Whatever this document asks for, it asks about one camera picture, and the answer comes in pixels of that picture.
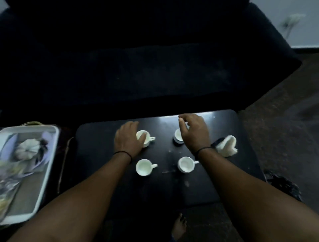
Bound person's right hand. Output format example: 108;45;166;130
178;113;212;154

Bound person's left hand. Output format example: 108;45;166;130
114;121;148;160

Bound white cup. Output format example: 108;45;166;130
136;159;158;177
174;128;190;142
136;130;156;148
177;156;199;174

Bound person's right forearm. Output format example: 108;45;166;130
196;148;319;242

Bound person's left forearm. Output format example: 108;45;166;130
7;152;132;242

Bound black wristband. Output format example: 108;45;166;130
194;147;216;160
113;151;133;164

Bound black napkin holder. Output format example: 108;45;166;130
211;137;225;150

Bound white paper napkins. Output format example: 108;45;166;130
215;135;238;158

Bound black sofa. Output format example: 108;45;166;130
0;0;302;125

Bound person's foot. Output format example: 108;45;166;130
171;213;187;241

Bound black plastic bag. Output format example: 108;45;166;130
264;170;302;202

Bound white floral print tray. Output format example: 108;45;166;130
0;125;60;225

